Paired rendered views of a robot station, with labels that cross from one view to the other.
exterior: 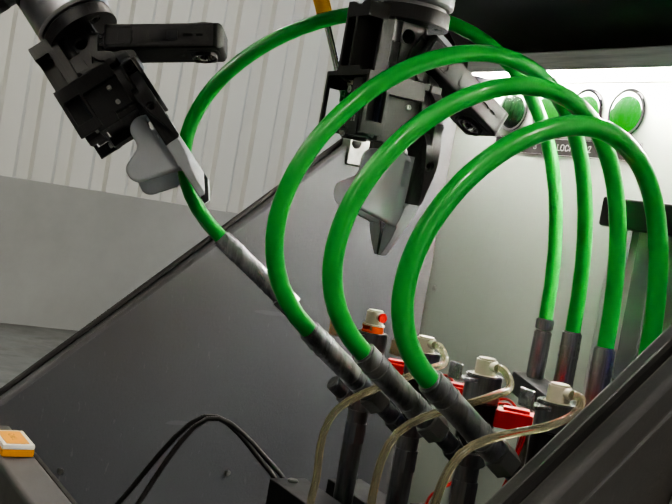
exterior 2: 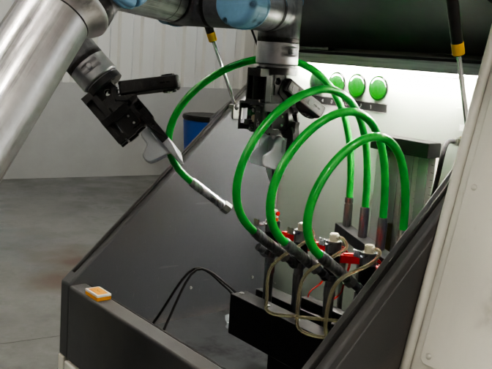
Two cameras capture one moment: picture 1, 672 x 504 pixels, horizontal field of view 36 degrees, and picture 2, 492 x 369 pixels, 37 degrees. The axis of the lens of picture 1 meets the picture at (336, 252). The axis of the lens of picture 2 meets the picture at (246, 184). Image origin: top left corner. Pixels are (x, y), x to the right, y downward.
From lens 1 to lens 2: 51 cm
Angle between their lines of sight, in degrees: 11
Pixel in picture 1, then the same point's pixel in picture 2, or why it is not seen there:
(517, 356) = (333, 210)
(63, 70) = (101, 107)
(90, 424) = (123, 275)
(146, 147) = (151, 143)
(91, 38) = (113, 89)
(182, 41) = (159, 86)
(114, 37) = (124, 87)
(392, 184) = (277, 152)
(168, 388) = (158, 250)
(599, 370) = (381, 228)
